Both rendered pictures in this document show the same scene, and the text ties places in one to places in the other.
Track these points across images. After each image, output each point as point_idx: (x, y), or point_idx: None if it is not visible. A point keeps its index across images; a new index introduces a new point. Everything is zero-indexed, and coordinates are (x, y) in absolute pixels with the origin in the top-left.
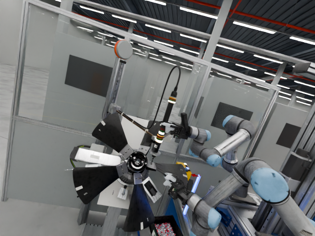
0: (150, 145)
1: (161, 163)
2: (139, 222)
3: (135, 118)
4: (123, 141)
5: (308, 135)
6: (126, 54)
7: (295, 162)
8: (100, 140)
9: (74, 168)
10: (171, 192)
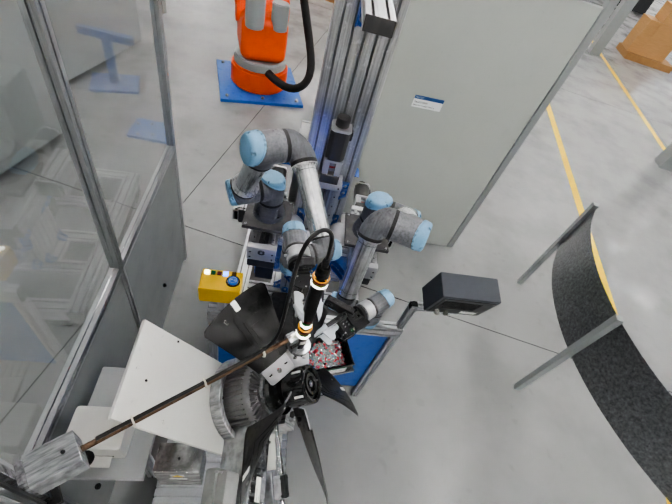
0: (282, 351)
1: None
2: (342, 391)
3: (131, 376)
4: (281, 413)
5: (336, 87)
6: None
7: (344, 141)
8: None
9: None
10: (349, 336)
